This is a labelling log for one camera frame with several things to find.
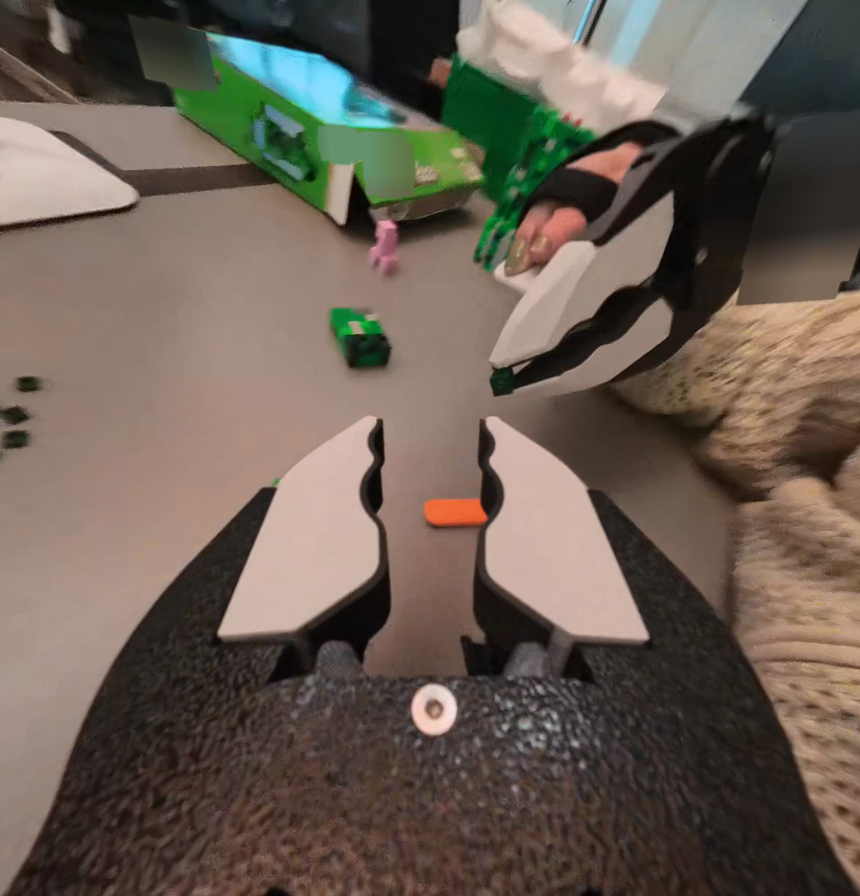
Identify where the green lego box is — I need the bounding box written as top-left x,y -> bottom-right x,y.
172,31 -> 486,226

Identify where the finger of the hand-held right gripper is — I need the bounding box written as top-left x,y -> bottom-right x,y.
517,287 -> 675,398
489,192 -> 677,371

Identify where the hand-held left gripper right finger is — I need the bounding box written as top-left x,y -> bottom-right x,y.
474,416 -> 650,676

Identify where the orange brick separator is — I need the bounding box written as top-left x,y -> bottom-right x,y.
423,498 -> 488,527

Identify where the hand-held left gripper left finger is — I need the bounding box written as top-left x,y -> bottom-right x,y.
218,416 -> 392,665

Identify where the green cube lego model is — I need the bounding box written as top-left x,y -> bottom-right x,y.
329,307 -> 393,371

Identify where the white book stand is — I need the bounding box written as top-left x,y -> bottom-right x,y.
0,114 -> 140,232

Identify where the person's right hand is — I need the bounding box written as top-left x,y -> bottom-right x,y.
503,142 -> 647,276

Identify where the pink lego pig figure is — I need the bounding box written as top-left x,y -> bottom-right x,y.
368,220 -> 403,276

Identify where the pile of dark green bricks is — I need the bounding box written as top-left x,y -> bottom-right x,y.
0,377 -> 46,469

